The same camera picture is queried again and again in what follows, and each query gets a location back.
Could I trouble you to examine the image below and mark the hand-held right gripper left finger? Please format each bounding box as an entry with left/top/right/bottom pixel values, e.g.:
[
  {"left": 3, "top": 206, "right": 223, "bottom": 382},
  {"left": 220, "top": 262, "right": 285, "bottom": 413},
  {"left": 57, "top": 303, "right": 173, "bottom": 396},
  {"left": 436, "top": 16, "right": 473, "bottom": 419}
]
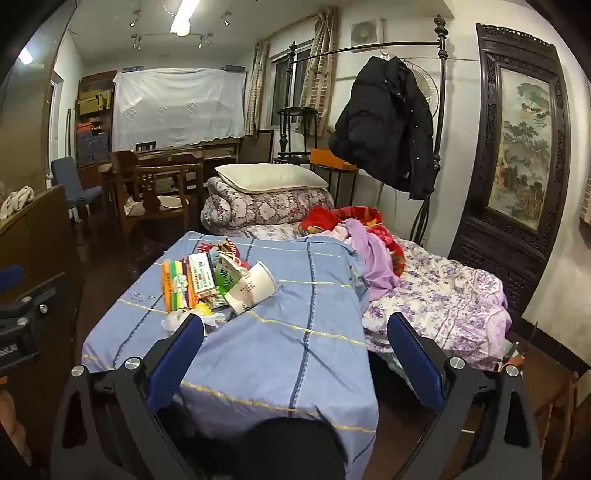
[{"left": 51, "top": 314, "right": 206, "bottom": 480}]

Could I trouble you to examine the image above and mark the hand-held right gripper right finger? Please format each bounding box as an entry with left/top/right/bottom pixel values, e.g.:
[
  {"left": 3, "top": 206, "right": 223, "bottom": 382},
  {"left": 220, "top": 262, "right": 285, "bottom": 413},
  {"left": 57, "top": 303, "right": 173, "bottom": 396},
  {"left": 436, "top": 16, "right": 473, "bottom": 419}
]
[{"left": 387, "top": 312, "right": 543, "bottom": 480}]

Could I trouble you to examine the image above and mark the white paper cup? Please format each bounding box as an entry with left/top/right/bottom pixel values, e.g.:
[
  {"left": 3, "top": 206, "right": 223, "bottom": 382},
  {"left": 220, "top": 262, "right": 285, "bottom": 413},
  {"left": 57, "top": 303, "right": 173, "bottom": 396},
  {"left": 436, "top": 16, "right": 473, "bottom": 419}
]
[{"left": 225, "top": 261, "right": 278, "bottom": 317}]

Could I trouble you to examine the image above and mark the crumpled white plastic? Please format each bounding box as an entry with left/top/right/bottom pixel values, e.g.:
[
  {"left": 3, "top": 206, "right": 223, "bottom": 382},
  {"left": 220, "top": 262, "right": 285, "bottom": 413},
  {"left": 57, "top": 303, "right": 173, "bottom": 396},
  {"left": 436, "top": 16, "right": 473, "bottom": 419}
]
[{"left": 161, "top": 307, "right": 227, "bottom": 333}]

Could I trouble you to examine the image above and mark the purple floral quilt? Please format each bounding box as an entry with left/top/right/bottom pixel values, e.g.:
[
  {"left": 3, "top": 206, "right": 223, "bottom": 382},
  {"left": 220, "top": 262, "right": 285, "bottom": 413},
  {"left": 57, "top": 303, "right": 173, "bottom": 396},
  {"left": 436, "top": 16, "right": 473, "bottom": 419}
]
[{"left": 362, "top": 237, "right": 513, "bottom": 372}]

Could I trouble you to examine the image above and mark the brown wooden cabinet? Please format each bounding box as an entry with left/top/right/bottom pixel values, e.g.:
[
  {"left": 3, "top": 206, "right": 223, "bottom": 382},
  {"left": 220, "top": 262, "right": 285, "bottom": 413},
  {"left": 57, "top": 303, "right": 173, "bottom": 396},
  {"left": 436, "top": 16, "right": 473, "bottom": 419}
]
[{"left": 0, "top": 185, "right": 86, "bottom": 462}]

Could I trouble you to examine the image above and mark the white box red label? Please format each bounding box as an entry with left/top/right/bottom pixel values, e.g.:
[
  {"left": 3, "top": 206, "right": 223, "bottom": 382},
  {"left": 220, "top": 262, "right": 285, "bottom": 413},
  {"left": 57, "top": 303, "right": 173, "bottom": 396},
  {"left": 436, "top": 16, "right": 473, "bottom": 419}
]
[{"left": 187, "top": 251, "right": 220, "bottom": 296}]

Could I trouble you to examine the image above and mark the green white packet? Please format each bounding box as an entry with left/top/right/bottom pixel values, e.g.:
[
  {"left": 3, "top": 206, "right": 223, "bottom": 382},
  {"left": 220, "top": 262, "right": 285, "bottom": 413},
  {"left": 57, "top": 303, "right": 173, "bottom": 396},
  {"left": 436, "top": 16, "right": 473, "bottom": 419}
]
[{"left": 215, "top": 254, "right": 252, "bottom": 296}]

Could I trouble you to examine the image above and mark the lilac garment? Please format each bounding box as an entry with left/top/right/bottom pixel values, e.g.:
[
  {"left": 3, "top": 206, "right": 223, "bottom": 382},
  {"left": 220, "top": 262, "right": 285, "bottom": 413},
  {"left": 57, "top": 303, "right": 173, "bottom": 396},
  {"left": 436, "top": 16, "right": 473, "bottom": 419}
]
[{"left": 305, "top": 218, "right": 402, "bottom": 301}]

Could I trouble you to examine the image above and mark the blue plaid blanket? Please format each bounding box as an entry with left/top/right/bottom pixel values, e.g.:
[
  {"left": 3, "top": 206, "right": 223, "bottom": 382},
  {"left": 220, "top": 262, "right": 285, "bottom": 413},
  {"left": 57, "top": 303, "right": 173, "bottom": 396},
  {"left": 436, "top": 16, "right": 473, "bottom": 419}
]
[{"left": 81, "top": 230, "right": 379, "bottom": 480}]

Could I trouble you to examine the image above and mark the red striped snack wrapper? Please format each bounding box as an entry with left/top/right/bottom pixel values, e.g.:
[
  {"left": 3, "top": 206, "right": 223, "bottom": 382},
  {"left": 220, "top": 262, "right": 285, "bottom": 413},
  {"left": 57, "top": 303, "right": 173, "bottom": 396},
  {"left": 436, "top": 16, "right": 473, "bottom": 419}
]
[{"left": 210, "top": 237, "right": 243, "bottom": 259}]

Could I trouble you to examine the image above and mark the white rag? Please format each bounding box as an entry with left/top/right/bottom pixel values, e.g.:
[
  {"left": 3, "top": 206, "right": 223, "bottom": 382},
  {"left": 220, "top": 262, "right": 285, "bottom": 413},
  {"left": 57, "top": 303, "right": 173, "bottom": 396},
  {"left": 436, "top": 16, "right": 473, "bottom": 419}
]
[{"left": 0, "top": 186, "right": 35, "bottom": 220}]

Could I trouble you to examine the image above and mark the light wooden chair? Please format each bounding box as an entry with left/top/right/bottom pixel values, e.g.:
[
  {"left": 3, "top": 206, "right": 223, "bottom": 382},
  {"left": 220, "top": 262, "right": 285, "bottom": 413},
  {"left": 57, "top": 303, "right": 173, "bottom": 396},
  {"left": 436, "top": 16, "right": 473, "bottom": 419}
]
[{"left": 526, "top": 364, "right": 580, "bottom": 462}]

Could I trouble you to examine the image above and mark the red blanket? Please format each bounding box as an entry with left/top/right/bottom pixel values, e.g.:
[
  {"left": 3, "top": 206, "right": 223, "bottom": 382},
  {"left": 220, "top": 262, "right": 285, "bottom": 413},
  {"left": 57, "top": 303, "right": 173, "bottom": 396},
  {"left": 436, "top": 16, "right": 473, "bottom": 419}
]
[{"left": 300, "top": 205, "right": 407, "bottom": 278}]

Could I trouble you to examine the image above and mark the blue chair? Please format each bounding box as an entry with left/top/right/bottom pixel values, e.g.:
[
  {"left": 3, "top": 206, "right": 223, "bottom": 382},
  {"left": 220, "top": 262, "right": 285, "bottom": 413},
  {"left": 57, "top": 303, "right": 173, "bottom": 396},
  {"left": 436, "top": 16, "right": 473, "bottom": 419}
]
[{"left": 51, "top": 156, "right": 105, "bottom": 222}]

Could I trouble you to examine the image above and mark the maroon floral folded quilt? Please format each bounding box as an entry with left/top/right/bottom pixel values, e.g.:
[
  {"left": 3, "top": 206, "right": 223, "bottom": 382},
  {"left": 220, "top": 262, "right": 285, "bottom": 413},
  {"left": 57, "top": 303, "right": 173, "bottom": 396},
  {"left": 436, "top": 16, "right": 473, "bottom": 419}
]
[{"left": 199, "top": 176, "right": 335, "bottom": 241}]

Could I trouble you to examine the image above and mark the white pillow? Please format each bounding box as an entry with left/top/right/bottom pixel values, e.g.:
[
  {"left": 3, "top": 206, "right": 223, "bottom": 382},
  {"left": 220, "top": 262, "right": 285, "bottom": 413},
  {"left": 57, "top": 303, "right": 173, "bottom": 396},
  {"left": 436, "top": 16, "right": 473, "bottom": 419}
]
[{"left": 215, "top": 162, "right": 329, "bottom": 193}]

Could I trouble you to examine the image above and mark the wooden shelf cabinet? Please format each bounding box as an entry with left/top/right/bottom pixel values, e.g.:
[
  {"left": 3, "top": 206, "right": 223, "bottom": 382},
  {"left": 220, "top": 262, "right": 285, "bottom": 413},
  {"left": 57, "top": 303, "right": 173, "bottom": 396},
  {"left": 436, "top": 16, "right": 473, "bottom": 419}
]
[{"left": 75, "top": 70, "right": 117, "bottom": 169}]

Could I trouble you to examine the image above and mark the orange box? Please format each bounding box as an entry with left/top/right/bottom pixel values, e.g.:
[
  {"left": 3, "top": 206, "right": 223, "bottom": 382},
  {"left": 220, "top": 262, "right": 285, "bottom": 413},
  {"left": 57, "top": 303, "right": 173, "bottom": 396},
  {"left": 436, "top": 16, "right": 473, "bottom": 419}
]
[{"left": 310, "top": 148, "right": 360, "bottom": 174}]

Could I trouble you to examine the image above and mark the dark framed board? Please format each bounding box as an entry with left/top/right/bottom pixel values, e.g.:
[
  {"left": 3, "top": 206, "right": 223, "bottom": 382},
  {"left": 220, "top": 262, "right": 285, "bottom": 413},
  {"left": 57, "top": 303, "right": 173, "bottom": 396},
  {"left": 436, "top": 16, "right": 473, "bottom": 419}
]
[{"left": 242, "top": 129, "right": 274, "bottom": 163}]

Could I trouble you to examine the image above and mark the black jacket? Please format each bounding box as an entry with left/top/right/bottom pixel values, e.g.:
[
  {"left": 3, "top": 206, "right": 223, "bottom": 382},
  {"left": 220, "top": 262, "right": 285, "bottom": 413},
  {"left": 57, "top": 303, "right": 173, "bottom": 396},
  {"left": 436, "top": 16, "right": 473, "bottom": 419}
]
[{"left": 329, "top": 56, "right": 437, "bottom": 200}]

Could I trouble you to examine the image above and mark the carved wooden screen panel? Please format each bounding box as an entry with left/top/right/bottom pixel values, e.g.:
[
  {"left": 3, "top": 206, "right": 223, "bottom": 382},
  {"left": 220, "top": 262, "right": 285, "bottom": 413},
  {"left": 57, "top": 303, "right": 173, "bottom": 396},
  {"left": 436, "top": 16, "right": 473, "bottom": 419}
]
[{"left": 448, "top": 22, "right": 573, "bottom": 319}]

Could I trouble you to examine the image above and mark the white cloth cover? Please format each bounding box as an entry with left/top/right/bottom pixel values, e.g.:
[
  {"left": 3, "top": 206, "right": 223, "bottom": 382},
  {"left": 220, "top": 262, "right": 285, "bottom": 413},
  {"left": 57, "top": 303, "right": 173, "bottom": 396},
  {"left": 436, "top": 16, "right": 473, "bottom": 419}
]
[{"left": 112, "top": 67, "right": 247, "bottom": 151}]

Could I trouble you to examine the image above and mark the standing fan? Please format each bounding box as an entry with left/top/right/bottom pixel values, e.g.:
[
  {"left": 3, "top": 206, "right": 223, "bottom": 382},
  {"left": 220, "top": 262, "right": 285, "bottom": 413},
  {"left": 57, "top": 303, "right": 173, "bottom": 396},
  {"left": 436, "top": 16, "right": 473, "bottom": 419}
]
[{"left": 402, "top": 59, "right": 437, "bottom": 116}]

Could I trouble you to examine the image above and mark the black round stand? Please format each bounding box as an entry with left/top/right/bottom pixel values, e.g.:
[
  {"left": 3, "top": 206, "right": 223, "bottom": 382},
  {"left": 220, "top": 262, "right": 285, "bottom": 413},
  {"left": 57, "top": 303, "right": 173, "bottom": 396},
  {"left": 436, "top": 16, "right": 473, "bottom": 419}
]
[{"left": 274, "top": 106, "right": 320, "bottom": 164}]

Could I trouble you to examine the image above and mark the beige plaid curtain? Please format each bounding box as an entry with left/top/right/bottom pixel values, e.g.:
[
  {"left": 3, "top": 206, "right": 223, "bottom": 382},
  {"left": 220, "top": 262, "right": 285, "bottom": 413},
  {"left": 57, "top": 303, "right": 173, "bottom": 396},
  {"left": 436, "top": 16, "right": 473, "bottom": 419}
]
[
  {"left": 245, "top": 41, "right": 271, "bottom": 137},
  {"left": 300, "top": 14, "right": 340, "bottom": 134}
]

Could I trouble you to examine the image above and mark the window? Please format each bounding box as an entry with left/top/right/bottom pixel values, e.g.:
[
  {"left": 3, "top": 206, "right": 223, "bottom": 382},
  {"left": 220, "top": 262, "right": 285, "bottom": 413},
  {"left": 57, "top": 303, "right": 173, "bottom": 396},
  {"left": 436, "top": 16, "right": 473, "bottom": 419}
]
[{"left": 270, "top": 44, "right": 315, "bottom": 130}]

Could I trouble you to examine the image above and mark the ceiling tube light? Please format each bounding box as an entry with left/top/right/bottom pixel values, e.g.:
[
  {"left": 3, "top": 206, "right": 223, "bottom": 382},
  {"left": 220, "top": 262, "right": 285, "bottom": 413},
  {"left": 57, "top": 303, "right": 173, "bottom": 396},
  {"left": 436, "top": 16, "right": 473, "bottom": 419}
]
[{"left": 170, "top": 0, "right": 201, "bottom": 37}]

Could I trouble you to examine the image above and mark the black metal bed frame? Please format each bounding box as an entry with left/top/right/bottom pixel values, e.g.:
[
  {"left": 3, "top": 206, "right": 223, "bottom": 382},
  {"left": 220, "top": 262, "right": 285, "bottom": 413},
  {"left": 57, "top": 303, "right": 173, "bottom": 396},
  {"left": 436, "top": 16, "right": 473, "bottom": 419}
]
[{"left": 286, "top": 15, "right": 448, "bottom": 241}]

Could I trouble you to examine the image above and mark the ceiling spotlight rail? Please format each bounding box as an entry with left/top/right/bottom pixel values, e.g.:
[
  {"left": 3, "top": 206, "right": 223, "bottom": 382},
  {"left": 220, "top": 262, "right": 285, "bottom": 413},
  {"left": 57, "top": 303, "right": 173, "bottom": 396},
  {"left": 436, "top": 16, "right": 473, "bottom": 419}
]
[{"left": 129, "top": 10, "right": 232, "bottom": 49}]

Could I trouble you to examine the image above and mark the wall ventilator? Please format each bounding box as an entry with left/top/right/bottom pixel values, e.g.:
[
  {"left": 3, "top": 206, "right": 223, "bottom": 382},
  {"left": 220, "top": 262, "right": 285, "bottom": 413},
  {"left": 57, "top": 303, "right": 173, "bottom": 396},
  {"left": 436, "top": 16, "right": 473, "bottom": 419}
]
[{"left": 349, "top": 18, "right": 386, "bottom": 54}]

